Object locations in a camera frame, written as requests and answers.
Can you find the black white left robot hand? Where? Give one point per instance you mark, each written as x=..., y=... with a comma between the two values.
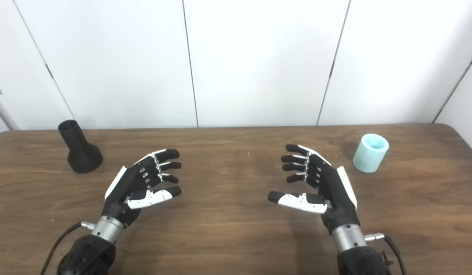
x=119, y=193

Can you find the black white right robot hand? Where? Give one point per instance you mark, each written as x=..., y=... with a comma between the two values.
x=337, y=198

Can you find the light blue cylinder cup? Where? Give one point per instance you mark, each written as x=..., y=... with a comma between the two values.
x=367, y=158

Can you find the black flared nozzle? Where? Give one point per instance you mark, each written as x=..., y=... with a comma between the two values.
x=83, y=154

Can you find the white vertical corner post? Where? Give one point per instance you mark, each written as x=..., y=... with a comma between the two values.
x=4, y=112

